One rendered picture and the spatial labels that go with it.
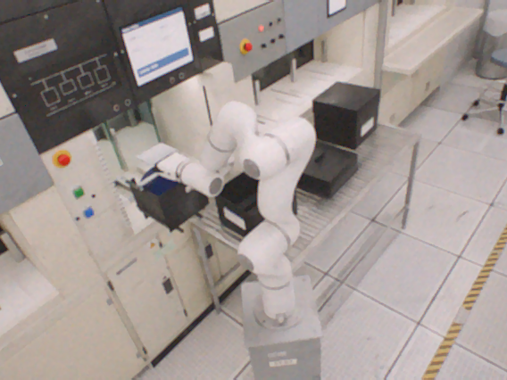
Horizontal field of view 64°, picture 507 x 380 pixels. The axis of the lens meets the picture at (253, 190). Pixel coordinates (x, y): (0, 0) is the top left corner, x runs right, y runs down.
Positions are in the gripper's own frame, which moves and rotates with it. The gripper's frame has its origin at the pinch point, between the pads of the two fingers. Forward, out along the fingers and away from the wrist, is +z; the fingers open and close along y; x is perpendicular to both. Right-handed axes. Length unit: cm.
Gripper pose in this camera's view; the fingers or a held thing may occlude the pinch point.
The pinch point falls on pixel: (158, 158)
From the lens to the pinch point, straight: 158.0
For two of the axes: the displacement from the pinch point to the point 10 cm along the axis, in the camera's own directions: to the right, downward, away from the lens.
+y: 6.6, -5.2, 5.4
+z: -7.4, -3.4, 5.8
